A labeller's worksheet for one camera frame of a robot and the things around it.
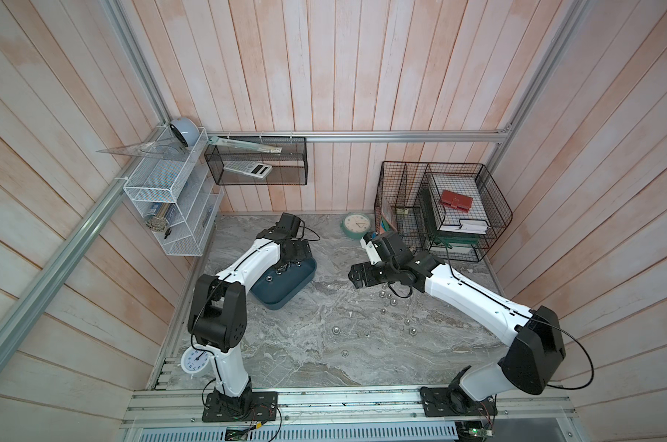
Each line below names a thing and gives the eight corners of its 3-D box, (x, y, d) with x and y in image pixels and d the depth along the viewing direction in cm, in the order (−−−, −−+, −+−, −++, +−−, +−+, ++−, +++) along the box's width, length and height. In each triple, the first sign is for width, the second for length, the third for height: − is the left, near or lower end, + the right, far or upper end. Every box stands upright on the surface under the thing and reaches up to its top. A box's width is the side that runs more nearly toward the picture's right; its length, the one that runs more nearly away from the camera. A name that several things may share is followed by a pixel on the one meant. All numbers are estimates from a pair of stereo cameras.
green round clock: (336, 229, 117) (337, 223, 114) (351, 215, 123) (351, 208, 120) (358, 241, 113) (359, 236, 110) (372, 225, 118) (373, 219, 115)
